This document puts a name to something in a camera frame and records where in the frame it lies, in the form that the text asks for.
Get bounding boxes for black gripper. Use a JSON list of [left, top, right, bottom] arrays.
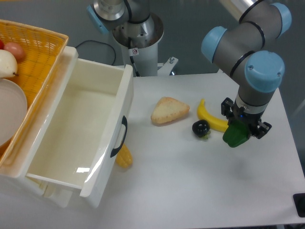
[[221, 97, 272, 139]]

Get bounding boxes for green toy pepper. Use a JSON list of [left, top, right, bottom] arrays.
[[223, 120, 249, 148]]

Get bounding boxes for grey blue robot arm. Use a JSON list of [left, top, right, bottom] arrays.
[[201, 0, 292, 147]]

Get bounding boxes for open white upper drawer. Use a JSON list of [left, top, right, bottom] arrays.
[[26, 59, 133, 208]]

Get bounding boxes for white drawer cabinet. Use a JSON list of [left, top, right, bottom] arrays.
[[0, 46, 78, 208]]

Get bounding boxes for yellow toy banana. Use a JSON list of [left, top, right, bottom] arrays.
[[197, 99, 229, 133]]

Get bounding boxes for triangular toy bread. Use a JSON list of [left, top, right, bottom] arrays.
[[151, 97, 190, 125]]

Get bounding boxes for black corner object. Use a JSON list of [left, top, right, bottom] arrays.
[[293, 193, 305, 218]]

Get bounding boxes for yellow toy corn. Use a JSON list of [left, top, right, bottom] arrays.
[[115, 144, 133, 168]]

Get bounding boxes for yellow woven basket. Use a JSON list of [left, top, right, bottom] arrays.
[[0, 20, 69, 164]]

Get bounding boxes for white plate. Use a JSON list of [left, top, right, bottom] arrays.
[[0, 79, 27, 145]]

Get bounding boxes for pink toy peach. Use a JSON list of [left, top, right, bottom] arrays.
[[4, 42, 26, 61]]

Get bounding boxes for white toy pear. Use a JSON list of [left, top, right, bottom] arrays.
[[0, 50, 18, 78]]

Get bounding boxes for white mounting bracket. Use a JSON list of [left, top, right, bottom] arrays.
[[157, 56, 179, 76]]

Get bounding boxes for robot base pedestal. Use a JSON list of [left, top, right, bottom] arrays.
[[87, 0, 164, 76]]

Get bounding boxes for black cable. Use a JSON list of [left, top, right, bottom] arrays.
[[74, 40, 116, 66]]

